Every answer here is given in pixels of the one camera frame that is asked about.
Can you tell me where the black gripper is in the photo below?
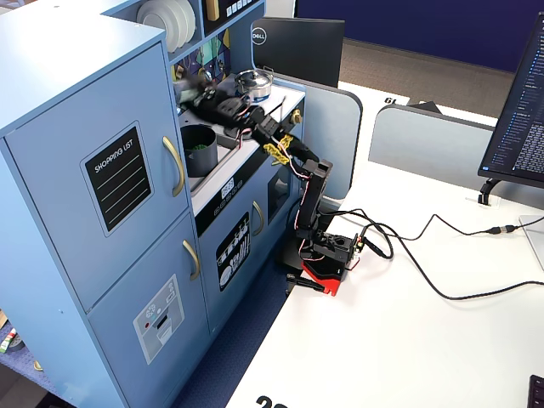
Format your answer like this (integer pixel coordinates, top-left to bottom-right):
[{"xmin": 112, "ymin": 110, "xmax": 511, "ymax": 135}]
[{"xmin": 185, "ymin": 79, "xmax": 257, "ymax": 133}]

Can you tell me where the red arm base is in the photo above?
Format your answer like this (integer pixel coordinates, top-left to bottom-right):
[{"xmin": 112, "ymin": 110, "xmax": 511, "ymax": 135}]
[{"xmin": 301, "ymin": 258, "xmax": 343, "ymax": 298}]

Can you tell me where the steel pot with lid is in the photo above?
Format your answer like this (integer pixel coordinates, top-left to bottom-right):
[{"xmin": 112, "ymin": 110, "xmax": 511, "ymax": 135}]
[{"xmin": 234, "ymin": 69, "xmax": 275, "ymax": 105}]

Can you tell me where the gray cooking pot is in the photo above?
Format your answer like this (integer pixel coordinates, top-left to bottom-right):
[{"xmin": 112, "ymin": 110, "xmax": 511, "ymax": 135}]
[{"xmin": 180, "ymin": 124, "xmax": 219, "ymax": 179}]

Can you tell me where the white toy plate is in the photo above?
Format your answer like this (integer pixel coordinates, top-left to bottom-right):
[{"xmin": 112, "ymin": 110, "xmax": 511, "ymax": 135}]
[
  {"xmin": 163, "ymin": 0, "xmax": 187, "ymax": 50},
  {"xmin": 136, "ymin": 1, "xmax": 173, "ymax": 52},
  {"xmin": 182, "ymin": 0, "xmax": 197, "ymax": 42}
]

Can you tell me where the black toy microwave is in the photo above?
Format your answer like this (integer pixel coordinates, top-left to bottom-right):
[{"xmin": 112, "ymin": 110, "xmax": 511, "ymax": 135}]
[{"xmin": 202, "ymin": 0, "xmax": 264, "ymax": 37}]

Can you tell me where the black Dell monitor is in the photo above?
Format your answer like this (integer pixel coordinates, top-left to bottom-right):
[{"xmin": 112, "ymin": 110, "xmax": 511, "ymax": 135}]
[{"xmin": 251, "ymin": 16, "xmax": 346, "ymax": 88}]

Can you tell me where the gray desk divider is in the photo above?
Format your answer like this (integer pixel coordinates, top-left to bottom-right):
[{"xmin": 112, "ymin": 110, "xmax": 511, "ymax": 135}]
[
  {"xmin": 368, "ymin": 105, "xmax": 544, "ymax": 209},
  {"xmin": 271, "ymin": 71, "xmax": 364, "ymax": 201}
]

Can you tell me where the blue toy kitchen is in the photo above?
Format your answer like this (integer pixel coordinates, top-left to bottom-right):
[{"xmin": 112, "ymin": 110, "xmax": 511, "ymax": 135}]
[{"xmin": 0, "ymin": 0, "xmax": 307, "ymax": 408}]

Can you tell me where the black table clamp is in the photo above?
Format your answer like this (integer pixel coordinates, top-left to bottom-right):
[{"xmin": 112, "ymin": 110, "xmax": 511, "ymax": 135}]
[{"xmin": 286, "ymin": 273, "xmax": 326, "ymax": 292}]

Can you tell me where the black monitor stand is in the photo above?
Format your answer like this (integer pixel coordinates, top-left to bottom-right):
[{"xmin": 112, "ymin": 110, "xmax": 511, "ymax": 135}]
[{"xmin": 478, "ymin": 178, "xmax": 501, "ymax": 205}]

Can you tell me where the monitor showing code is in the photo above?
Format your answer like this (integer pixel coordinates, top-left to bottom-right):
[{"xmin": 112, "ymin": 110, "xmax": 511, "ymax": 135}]
[{"xmin": 478, "ymin": 12, "xmax": 544, "ymax": 190}]

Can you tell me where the black keyboard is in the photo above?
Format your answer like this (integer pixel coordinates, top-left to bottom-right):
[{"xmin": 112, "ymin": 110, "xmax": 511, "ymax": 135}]
[{"xmin": 528, "ymin": 374, "xmax": 544, "ymax": 408}]

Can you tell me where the long gold fridge handle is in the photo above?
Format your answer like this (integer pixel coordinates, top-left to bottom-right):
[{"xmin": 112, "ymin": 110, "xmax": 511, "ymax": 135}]
[{"xmin": 162, "ymin": 135, "xmax": 186, "ymax": 198}]

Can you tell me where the gold cabinet handle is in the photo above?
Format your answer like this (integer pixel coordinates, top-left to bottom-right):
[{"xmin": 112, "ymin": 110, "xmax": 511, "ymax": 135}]
[{"xmin": 252, "ymin": 201, "xmax": 265, "ymax": 237}]

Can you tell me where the short gold fridge handle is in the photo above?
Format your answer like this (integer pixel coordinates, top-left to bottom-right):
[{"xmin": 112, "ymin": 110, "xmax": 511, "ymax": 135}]
[{"xmin": 182, "ymin": 240, "xmax": 201, "ymax": 281}]

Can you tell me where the black USB cable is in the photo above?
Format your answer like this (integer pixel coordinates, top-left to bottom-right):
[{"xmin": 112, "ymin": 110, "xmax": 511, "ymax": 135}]
[{"xmin": 335, "ymin": 207, "xmax": 518, "ymax": 258}]

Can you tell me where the black power cable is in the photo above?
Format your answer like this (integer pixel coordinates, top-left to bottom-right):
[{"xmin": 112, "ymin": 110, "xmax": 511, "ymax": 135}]
[{"xmin": 365, "ymin": 218, "xmax": 544, "ymax": 302}]

